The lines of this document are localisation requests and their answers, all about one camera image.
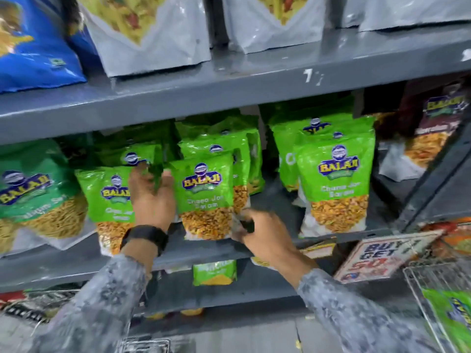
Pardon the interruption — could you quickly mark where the person's right hand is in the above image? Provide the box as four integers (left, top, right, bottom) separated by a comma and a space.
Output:
232, 209, 303, 269

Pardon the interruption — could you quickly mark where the person's left hand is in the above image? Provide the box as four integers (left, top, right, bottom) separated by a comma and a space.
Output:
128, 163, 177, 231

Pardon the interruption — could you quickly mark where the green chickpea snack packet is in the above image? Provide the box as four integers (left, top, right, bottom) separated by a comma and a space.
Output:
169, 153, 236, 241

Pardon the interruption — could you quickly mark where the person's right forearm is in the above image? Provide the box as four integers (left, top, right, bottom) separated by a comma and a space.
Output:
280, 250, 444, 353

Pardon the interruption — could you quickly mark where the person's left forearm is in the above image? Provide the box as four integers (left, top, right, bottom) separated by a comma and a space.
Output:
29, 231, 170, 353

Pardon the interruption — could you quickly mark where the grey metal shelf board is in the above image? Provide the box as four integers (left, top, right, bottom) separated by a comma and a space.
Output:
0, 21, 471, 146
0, 217, 405, 292

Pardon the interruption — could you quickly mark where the black wrist watch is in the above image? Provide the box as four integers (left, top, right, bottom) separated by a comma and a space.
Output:
120, 225, 169, 257

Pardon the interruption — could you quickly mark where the small green packet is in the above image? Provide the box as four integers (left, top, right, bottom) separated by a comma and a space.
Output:
193, 260, 238, 287

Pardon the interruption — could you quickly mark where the yellow shelf price label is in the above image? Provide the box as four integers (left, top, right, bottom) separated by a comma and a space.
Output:
300, 240, 337, 260

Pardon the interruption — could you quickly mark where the row of green snack bags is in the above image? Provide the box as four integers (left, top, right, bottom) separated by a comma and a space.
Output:
75, 106, 377, 258

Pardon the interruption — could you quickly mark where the dark green noodle snack packet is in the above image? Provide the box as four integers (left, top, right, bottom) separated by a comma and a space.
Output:
0, 139, 91, 255

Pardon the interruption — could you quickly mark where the white promotional sign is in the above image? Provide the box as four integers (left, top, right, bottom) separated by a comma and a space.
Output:
333, 229, 445, 284

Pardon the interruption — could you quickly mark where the silver white snack packet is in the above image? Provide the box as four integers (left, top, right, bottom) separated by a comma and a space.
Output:
75, 0, 213, 78
340, 0, 471, 33
221, 0, 329, 54

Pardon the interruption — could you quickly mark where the blue snack packet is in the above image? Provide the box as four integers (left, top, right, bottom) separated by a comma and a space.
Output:
0, 0, 87, 94
65, 24, 103, 72

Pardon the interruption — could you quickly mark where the black and white packet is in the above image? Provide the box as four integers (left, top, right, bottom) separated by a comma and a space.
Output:
0, 290, 79, 326

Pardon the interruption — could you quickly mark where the dark grey shelf side panel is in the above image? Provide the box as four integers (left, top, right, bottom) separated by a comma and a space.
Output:
393, 114, 471, 233

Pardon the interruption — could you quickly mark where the maroon snack packet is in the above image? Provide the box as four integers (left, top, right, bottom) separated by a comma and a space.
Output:
378, 81, 469, 181

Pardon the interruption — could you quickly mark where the red orange snack packet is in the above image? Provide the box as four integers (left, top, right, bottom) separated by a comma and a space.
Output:
421, 220, 471, 258

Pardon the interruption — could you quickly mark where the light green packet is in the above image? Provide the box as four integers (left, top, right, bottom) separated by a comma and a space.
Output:
422, 288, 471, 353

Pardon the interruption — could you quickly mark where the silver wire basket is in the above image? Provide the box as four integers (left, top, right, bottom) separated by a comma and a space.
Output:
403, 256, 471, 353

